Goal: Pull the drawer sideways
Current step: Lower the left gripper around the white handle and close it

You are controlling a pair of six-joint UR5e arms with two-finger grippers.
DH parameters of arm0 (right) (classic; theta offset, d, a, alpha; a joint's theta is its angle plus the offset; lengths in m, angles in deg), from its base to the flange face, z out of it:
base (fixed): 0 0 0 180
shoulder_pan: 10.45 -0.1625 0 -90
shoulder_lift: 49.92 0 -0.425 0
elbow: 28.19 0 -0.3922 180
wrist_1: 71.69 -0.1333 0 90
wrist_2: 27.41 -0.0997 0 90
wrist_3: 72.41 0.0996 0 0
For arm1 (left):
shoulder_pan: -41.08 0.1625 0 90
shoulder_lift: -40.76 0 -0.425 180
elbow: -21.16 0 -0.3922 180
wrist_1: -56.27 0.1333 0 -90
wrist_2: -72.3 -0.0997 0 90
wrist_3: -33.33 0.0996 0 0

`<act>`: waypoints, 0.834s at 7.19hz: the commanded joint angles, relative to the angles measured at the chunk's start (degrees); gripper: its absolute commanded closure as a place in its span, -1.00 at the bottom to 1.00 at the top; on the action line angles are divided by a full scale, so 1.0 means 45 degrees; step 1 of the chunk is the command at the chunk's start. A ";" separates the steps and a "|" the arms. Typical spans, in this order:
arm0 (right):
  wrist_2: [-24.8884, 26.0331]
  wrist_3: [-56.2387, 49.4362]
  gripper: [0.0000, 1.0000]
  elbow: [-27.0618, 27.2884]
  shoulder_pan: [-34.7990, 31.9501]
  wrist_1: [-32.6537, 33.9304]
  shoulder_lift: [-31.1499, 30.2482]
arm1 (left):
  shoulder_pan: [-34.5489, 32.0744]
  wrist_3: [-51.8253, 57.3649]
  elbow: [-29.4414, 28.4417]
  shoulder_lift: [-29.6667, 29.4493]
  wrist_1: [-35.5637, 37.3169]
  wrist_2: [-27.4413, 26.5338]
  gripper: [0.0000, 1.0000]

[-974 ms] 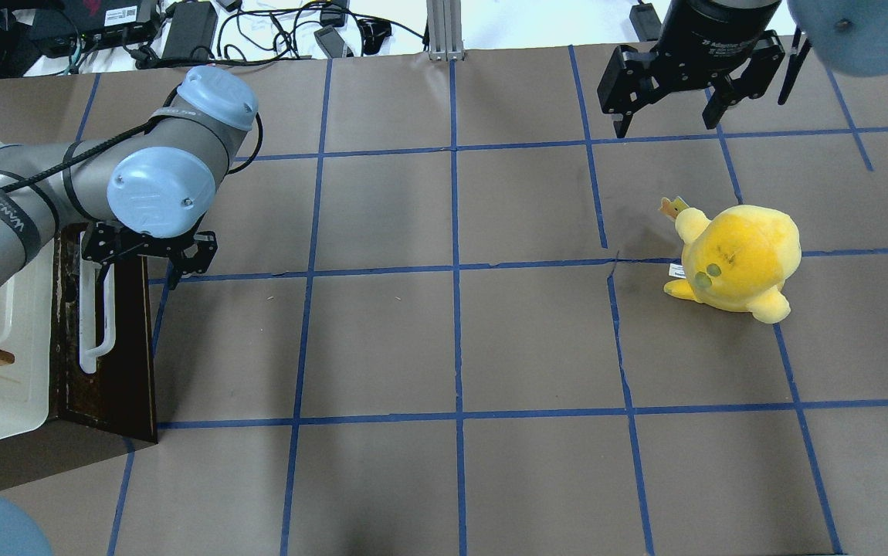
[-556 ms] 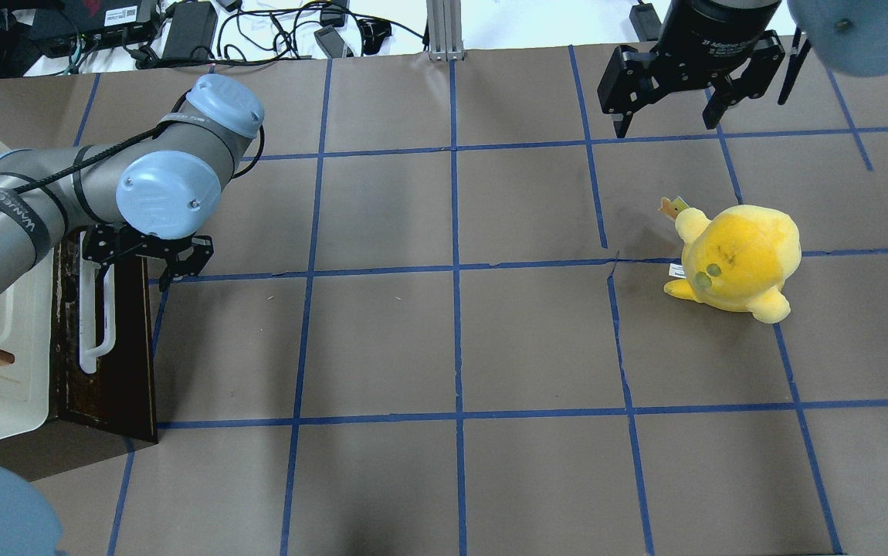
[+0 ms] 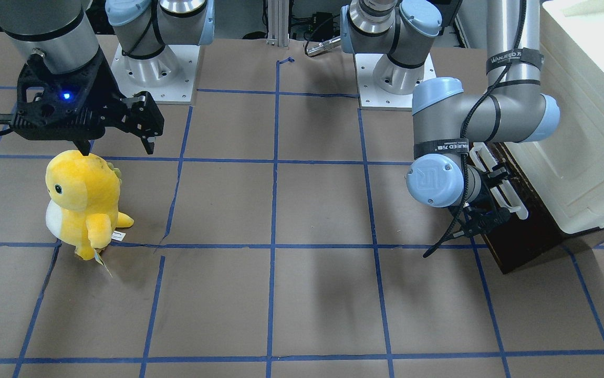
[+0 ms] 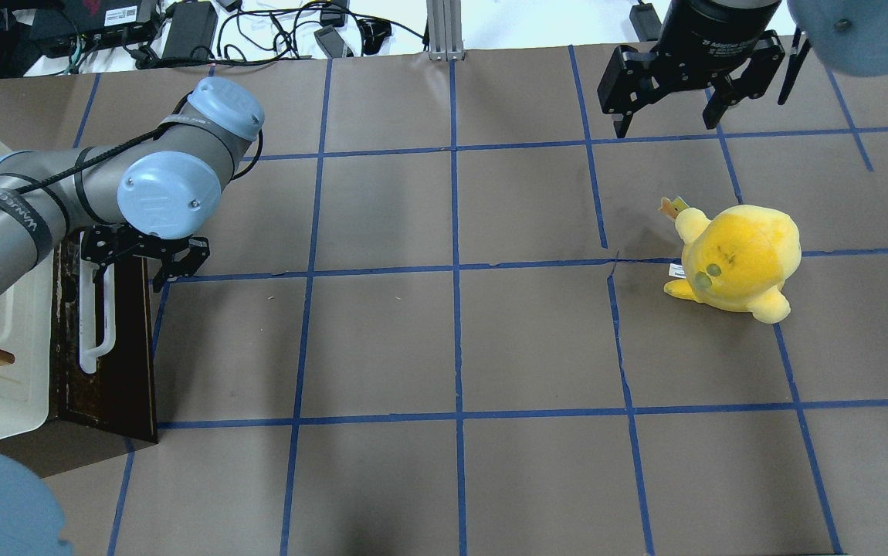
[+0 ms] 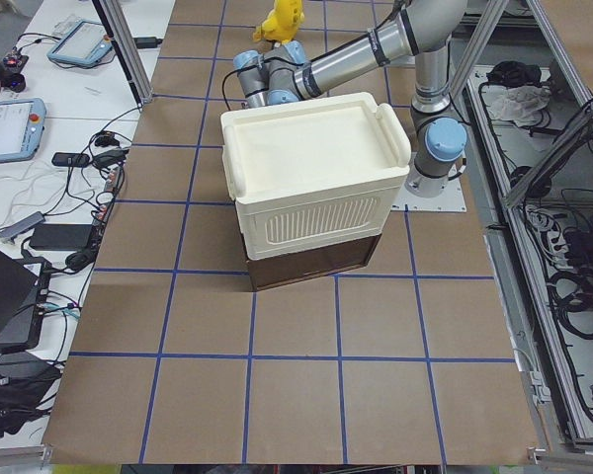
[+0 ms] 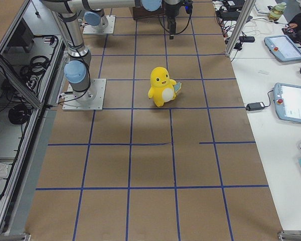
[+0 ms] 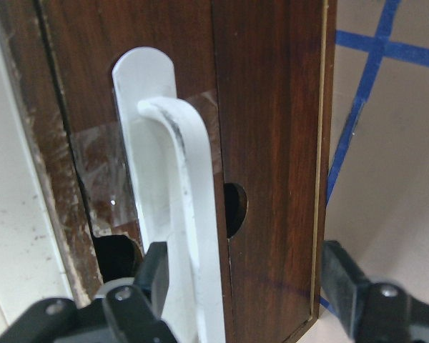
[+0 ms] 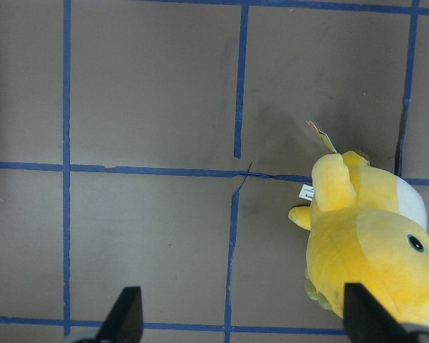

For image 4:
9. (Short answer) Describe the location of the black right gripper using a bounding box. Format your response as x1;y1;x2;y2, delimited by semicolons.
597;1;785;140

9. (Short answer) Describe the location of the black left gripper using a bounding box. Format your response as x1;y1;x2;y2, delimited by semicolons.
80;224;210;294

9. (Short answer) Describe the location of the white drawer handle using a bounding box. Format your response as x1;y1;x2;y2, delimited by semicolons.
77;260;117;375

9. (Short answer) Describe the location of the dark brown wooden drawer cabinet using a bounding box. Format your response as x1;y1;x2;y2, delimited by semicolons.
0;226;158;478

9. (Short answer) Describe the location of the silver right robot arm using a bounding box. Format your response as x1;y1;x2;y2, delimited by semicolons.
597;1;888;138

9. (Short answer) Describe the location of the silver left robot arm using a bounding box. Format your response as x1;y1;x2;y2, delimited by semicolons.
0;76;266;296

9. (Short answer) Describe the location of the yellow plush penguin toy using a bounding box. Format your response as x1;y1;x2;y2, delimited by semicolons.
659;197;803;324

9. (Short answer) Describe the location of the white plastic bin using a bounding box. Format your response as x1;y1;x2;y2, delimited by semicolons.
0;256;53;440

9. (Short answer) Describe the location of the black power brick top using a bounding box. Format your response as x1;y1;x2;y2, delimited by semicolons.
161;1;218;66

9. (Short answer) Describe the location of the aluminium frame post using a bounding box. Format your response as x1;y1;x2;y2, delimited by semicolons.
426;0;466;61

